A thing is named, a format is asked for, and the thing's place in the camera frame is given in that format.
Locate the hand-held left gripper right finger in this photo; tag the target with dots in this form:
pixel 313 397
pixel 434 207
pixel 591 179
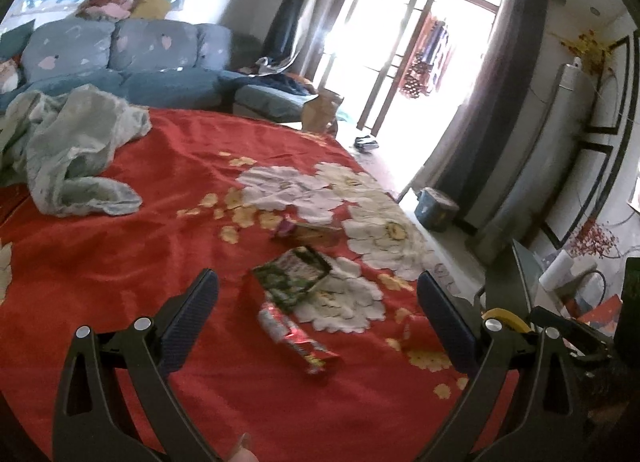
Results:
pixel 446 323

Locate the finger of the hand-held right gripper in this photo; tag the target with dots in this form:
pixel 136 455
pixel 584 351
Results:
pixel 587 338

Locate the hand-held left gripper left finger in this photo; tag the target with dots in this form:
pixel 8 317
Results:
pixel 192 314

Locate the green snack bag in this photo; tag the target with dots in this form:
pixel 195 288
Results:
pixel 290 278

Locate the red foil snack wrapper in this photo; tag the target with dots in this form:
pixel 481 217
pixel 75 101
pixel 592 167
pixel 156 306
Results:
pixel 295 339

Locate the person's left hand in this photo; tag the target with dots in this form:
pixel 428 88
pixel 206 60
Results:
pixel 244 452

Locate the red paper box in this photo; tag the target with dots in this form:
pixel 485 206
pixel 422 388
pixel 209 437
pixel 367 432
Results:
pixel 600 312

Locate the dark screen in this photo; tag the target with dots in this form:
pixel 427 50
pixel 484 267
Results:
pixel 631 297

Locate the yellow round plastic object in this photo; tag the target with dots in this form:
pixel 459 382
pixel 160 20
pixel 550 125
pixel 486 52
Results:
pixel 507 317

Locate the white paper towel roll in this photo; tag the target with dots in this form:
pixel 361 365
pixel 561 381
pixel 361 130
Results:
pixel 565 269

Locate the red floral blanket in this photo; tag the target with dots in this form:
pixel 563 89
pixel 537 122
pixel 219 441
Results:
pixel 165 242

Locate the grey glass side table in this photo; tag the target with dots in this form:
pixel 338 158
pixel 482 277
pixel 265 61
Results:
pixel 515 277

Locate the red berry branches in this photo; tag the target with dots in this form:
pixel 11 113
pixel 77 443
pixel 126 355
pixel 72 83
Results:
pixel 595 239

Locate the pink brown snack wrapper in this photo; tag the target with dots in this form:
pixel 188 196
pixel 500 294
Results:
pixel 307 233

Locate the grey standing air conditioner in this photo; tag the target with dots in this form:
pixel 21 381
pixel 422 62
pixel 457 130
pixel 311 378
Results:
pixel 540 166

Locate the dark slippers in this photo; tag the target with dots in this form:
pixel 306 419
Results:
pixel 366 143

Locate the pale green blanket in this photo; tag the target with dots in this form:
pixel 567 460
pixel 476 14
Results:
pixel 75 151

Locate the grey curtain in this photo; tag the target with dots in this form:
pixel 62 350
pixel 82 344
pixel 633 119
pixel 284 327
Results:
pixel 495 106

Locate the brown paper bag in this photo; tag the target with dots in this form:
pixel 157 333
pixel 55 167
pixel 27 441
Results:
pixel 320 111

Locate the dark clothes with foil sheet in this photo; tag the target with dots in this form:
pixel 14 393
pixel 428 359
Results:
pixel 277 76

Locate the blue fabric sofa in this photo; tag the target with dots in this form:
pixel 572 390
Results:
pixel 160 61

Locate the hanging laundry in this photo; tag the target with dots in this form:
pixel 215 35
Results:
pixel 430 59

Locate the glass balcony door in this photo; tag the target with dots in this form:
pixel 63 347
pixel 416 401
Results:
pixel 395 41

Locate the yellow artificial flowers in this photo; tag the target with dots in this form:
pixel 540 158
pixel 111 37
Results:
pixel 590 49

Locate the plush toy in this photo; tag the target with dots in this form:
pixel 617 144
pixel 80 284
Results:
pixel 10 77

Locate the yellow cushion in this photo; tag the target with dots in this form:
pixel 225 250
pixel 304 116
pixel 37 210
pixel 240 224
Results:
pixel 152 4

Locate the pile of red clothes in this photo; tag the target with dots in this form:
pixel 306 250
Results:
pixel 102 6

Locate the dark blue curtain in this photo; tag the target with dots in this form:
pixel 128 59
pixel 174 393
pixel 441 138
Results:
pixel 295 6

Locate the green pillow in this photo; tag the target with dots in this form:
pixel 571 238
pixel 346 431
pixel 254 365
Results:
pixel 15 41

